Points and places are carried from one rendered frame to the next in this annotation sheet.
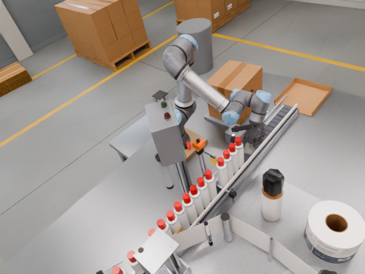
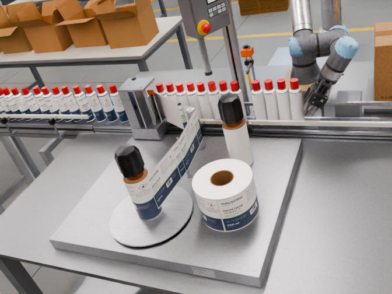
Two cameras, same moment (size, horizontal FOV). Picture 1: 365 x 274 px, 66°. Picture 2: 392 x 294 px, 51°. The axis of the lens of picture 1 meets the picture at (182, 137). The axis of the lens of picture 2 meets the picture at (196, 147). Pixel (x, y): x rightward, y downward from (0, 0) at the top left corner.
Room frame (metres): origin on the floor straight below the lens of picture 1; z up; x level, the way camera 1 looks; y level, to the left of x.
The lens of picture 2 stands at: (0.05, -1.45, 1.88)
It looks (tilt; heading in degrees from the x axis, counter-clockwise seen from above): 34 degrees down; 69
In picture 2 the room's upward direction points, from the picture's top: 16 degrees counter-clockwise
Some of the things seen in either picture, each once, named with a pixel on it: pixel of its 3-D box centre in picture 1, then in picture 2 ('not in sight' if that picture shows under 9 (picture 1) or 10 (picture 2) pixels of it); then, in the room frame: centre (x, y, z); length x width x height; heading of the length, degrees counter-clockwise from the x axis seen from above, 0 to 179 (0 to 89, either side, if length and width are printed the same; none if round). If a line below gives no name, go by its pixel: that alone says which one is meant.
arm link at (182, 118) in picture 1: (174, 122); (304, 46); (1.29, 0.03, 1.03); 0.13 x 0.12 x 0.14; 140
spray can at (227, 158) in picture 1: (227, 165); (271, 102); (0.91, -0.19, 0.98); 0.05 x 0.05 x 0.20
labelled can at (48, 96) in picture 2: not in sight; (52, 104); (0.15, 0.77, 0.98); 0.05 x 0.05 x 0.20
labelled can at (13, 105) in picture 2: not in sight; (13, 104); (-0.03, 1.00, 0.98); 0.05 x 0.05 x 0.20
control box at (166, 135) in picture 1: (165, 132); (203, 7); (0.82, 0.06, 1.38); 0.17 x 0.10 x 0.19; 3
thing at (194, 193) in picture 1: (196, 200); (216, 102); (0.75, 0.01, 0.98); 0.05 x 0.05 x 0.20
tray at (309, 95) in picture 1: (302, 95); not in sight; (1.44, -0.86, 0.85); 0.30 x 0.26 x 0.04; 128
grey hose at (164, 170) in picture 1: (164, 172); (203, 52); (0.80, 0.11, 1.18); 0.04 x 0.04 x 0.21
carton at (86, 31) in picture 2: not in sight; (92, 20); (0.83, 2.17, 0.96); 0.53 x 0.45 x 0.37; 37
